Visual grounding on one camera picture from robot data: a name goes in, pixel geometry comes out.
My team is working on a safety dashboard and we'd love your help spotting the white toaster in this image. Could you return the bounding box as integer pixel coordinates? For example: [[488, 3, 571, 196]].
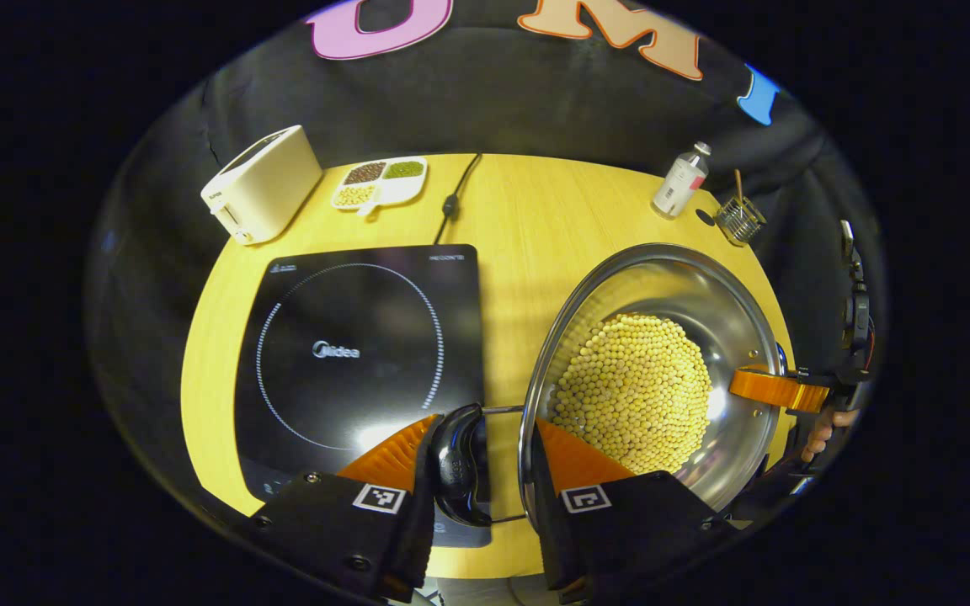
[[200, 125, 323, 246]]

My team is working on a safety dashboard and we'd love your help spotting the stainless steel pot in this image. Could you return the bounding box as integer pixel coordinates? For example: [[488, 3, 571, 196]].
[[433, 242, 789, 527]]

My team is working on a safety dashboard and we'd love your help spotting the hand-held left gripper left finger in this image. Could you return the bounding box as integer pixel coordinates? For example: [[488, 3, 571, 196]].
[[249, 412, 445, 603]]

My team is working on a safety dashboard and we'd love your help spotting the black power cable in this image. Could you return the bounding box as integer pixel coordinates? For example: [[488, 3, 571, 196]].
[[433, 151, 483, 247]]

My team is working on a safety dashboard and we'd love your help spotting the black induction cooktop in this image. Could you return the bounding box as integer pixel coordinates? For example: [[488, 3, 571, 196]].
[[234, 244, 493, 548]]

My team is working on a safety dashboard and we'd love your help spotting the wire mesh holder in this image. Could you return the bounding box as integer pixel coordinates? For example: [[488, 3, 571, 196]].
[[715, 195, 767, 247]]

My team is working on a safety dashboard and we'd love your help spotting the small clear bottle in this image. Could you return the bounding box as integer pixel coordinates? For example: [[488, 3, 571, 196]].
[[652, 141, 712, 219]]

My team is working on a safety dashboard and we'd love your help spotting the white divided bean dish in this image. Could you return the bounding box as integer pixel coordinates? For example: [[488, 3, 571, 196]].
[[332, 156, 429, 216]]

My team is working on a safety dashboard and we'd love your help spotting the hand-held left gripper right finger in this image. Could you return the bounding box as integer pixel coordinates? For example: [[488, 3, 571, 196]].
[[530, 418, 738, 603]]

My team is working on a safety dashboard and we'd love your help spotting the pile of yellow soybeans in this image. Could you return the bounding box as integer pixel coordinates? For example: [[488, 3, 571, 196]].
[[551, 313, 713, 476]]

